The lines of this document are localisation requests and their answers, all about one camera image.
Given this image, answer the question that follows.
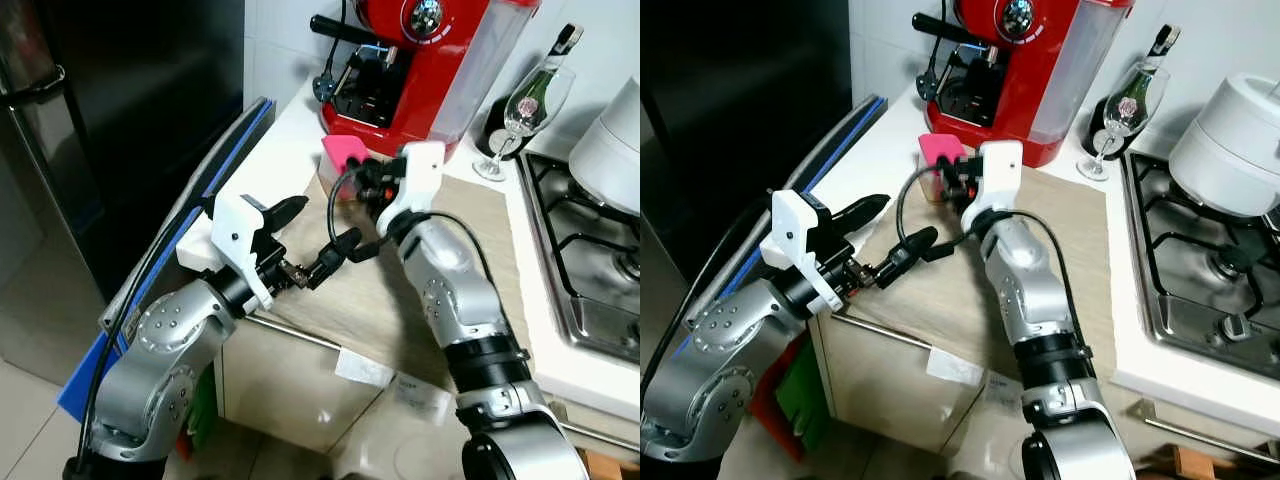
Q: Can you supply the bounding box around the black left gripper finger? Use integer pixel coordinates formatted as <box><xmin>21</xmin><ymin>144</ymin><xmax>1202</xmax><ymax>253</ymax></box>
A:
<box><xmin>835</xmin><ymin>193</ymin><xmax>891</xmax><ymax>237</ymax></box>
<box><xmin>880</xmin><ymin>229</ymin><xmax>941</xmax><ymax>291</ymax></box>
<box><xmin>262</xmin><ymin>195</ymin><xmax>309</xmax><ymax>233</ymax></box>
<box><xmin>305</xmin><ymin>229</ymin><xmax>363</xmax><ymax>291</ymax></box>

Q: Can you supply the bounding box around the pink-lidded food container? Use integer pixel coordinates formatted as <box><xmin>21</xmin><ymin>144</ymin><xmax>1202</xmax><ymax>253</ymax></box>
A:
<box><xmin>320</xmin><ymin>133</ymin><xmax>371</xmax><ymax>201</ymax></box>
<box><xmin>918</xmin><ymin>133</ymin><xmax>966</xmax><ymax>201</ymax></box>

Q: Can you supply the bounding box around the dark steel fridge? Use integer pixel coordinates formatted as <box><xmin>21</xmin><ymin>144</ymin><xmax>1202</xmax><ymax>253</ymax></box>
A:
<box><xmin>0</xmin><ymin>0</ymin><xmax>246</xmax><ymax>386</ymax></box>
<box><xmin>640</xmin><ymin>0</ymin><xmax>851</xmax><ymax>371</ymax></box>

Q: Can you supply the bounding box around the beige cloth mat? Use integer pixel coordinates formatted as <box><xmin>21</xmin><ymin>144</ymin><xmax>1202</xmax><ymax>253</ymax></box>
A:
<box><xmin>830</xmin><ymin>170</ymin><xmax>1116</xmax><ymax>401</ymax></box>
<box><xmin>260</xmin><ymin>170</ymin><xmax>531</xmax><ymax>391</ymax></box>

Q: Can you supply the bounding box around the grey board with blue edge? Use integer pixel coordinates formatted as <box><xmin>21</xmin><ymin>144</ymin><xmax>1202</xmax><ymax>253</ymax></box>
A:
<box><xmin>100</xmin><ymin>97</ymin><xmax>278</xmax><ymax>336</ymax></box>
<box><xmin>690</xmin><ymin>95</ymin><xmax>889</xmax><ymax>336</ymax></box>

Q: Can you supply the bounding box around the white paper label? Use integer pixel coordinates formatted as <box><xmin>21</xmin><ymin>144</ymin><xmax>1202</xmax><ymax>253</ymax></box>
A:
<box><xmin>335</xmin><ymin>350</ymin><xmax>396</xmax><ymax>389</ymax></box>
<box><xmin>985</xmin><ymin>372</ymin><xmax>1036</xmax><ymax>411</ymax></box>
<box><xmin>925</xmin><ymin>345</ymin><xmax>986</xmax><ymax>386</ymax></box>
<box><xmin>392</xmin><ymin>380</ymin><xmax>453</xmax><ymax>423</ymax></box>

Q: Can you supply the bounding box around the white kitchen cabinet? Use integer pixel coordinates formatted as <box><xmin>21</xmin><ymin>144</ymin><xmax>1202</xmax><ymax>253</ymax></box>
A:
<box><xmin>810</xmin><ymin>310</ymin><xmax>1280</xmax><ymax>480</ymax></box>
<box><xmin>215</xmin><ymin>310</ymin><xmax>641</xmax><ymax>480</ymax></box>

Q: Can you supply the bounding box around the red coffee machine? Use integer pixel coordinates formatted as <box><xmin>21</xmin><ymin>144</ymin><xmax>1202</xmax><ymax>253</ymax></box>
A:
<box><xmin>310</xmin><ymin>0</ymin><xmax>541</xmax><ymax>166</ymax></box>
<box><xmin>912</xmin><ymin>0</ymin><xmax>1136</xmax><ymax>169</ymax></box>

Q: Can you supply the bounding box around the green plastic board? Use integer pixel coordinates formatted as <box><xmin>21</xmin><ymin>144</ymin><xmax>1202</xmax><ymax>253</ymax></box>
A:
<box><xmin>188</xmin><ymin>368</ymin><xmax>221</xmax><ymax>453</ymax></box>
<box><xmin>778</xmin><ymin>345</ymin><xmax>833</xmax><ymax>456</ymax></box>

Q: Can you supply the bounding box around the clear wine glass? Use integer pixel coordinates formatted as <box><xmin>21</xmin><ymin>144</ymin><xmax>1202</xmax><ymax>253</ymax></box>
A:
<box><xmin>472</xmin><ymin>65</ymin><xmax>576</xmax><ymax>183</ymax></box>
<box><xmin>1077</xmin><ymin>62</ymin><xmax>1171</xmax><ymax>183</ymax></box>

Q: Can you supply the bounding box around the steel gas hob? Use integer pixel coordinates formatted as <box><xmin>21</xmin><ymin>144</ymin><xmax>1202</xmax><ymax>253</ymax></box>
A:
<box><xmin>515</xmin><ymin>150</ymin><xmax>641</xmax><ymax>366</ymax></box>
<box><xmin>1120</xmin><ymin>150</ymin><xmax>1280</xmax><ymax>381</ymax></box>

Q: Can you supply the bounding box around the white cooking pot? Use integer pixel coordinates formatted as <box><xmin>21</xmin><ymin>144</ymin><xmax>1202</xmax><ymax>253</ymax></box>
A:
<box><xmin>1168</xmin><ymin>72</ymin><xmax>1280</xmax><ymax>219</ymax></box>
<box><xmin>568</xmin><ymin>78</ymin><xmax>641</xmax><ymax>216</ymax></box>

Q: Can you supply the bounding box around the dark wine bottle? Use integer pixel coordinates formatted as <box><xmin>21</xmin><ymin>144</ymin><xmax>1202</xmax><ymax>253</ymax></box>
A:
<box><xmin>1080</xmin><ymin>25</ymin><xmax>1181</xmax><ymax>161</ymax></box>
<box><xmin>475</xmin><ymin>25</ymin><xmax>586</xmax><ymax>161</ymax></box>

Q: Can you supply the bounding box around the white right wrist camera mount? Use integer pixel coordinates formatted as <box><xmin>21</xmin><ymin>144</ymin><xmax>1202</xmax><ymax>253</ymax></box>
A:
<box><xmin>962</xmin><ymin>140</ymin><xmax>1024</xmax><ymax>236</ymax></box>
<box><xmin>378</xmin><ymin>140</ymin><xmax>446</xmax><ymax>241</ymax></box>

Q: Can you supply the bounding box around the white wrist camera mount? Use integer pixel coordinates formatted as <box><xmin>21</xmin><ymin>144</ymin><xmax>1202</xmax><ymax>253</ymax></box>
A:
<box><xmin>962</xmin><ymin>140</ymin><xmax>1024</xmax><ymax>236</ymax></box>
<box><xmin>210</xmin><ymin>190</ymin><xmax>276</xmax><ymax>311</ymax></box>
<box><xmin>378</xmin><ymin>140</ymin><xmax>446</xmax><ymax>241</ymax></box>
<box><xmin>760</xmin><ymin>190</ymin><xmax>831</xmax><ymax>313</ymax></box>

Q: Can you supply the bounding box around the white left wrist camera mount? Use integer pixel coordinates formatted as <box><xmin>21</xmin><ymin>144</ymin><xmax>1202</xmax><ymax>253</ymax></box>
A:
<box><xmin>760</xmin><ymin>190</ymin><xmax>831</xmax><ymax>313</ymax></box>
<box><xmin>210</xmin><ymin>190</ymin><xmax>276</xmax><ymax>311</ymax></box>

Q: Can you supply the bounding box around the steel cabinet handle rail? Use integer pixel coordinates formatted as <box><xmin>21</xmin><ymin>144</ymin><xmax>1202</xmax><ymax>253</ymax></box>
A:
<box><xmin>245</xmin><ymin>313</ymin><xmax>346</xmax><ymax>353</ymax></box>
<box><xmin>1140</xmin><ymin>415</ymin><xmax>1280</xmax><ymax>443</ymax></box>
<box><xmin>560</xmin><ymin>420</ymin><xmax>641</xmax><ymax>451</ymax></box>
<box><xmin>830</xmin><ymin>312</ymin><xmax>936</xmax><ymax>351</ymax></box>

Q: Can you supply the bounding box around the black power plug cord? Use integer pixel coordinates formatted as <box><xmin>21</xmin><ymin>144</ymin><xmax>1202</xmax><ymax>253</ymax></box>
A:
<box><xmin>915</xmin><ymin>0</ymin><xmax>951</xmax><ymax>101</ymax></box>
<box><xmin>313</xmin><ymin>0</ymin><xmax>351</xmax><ymax>103</ymax></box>

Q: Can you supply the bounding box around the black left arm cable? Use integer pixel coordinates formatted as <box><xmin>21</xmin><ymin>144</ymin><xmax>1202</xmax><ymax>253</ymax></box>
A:
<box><xmin>640</xmin><ymin>190</ymin><xmax>771</xmax><ymax>401</ymax></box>
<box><xmin>78</xmin><ymin>195</ymin><xmax>221</xmax><ymax>471</ymax></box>

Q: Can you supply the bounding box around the dark fridge door handle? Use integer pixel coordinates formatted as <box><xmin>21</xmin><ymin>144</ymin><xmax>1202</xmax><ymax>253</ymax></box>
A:
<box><xmin>0</xmin><ymin>65</ymin><xmax>66</xmax><ymax>111</ymax></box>

